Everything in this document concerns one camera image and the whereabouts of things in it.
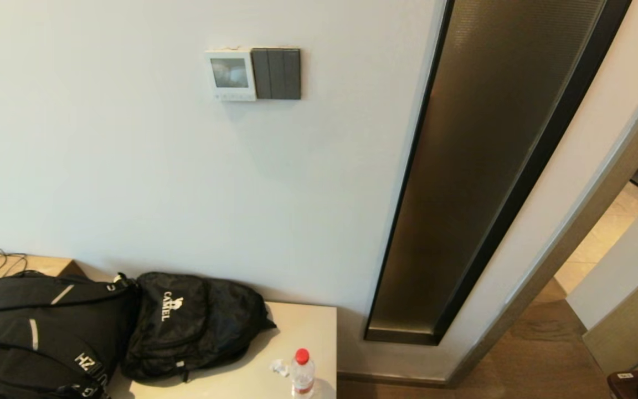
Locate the white wall thermostat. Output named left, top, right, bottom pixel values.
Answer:
left=205, top=49, right=258, bottom=102

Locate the light wooden cabinet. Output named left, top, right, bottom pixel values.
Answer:
left=582, top=266, right=638, bottom=375

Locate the beige low cabinet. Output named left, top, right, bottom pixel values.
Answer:
left=106, top=301, right=338, bottom=399

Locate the water bottle red cap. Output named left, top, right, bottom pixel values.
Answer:
left=291, top=349, right=316, bottom=399

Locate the black Camel backpack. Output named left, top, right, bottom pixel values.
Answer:
left=121, top=271, right=277, bottom=383

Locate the light wooden desk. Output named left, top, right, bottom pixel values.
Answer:
left=0, top=249, right=86, bottom=290

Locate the large black HZ backpack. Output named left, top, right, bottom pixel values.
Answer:
left=0, top=270, right=142, bottom=399

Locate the dark grey wall switch panel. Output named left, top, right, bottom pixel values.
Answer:
left=251, top=48, right=302, bottom=100

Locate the frosted glass panel dark frame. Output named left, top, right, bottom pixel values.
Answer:
left=364, top=0, right=633, bottom=346

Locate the grey metal door frame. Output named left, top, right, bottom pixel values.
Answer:
left=445, top=53, right=638, bottom=387

